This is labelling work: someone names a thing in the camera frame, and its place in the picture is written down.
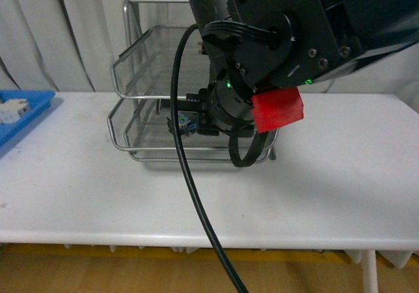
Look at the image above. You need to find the grey curtain backdrop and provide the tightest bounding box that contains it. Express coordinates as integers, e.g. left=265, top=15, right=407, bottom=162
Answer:
left=1, top=0, right=418, bottom=95

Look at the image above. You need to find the thick black cable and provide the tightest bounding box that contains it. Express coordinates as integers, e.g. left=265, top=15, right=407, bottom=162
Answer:
left=170, top=24, right=250, bottom=293

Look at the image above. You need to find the silver mesh three-tier rack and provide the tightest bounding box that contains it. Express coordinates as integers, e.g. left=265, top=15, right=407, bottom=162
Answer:
left=107, top=0, right=280, bottom=163

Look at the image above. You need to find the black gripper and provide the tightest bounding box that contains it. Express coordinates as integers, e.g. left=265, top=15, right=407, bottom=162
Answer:
left=187, top=70, right=255, bottom=135

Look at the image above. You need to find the white table leg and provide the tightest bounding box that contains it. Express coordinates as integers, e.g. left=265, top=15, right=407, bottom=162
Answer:
left=361, top=250, right=378, bottom=293

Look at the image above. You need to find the blue green button switch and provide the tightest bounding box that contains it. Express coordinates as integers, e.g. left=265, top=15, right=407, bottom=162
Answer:
left=178, top=112, right=198, bottom=136

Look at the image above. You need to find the black braided cable loop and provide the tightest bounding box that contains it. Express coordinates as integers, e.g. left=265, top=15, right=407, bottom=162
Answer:
left=228, top=128, right=271, bottom=169

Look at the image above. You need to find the blue plastic tray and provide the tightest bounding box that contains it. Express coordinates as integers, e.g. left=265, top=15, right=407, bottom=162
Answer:
left=1, top=90, right=55, bottom=157

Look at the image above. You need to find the white circuit breaker switch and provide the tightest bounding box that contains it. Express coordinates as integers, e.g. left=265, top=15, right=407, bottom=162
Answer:
left=1, top=99, right=31, bottom=124

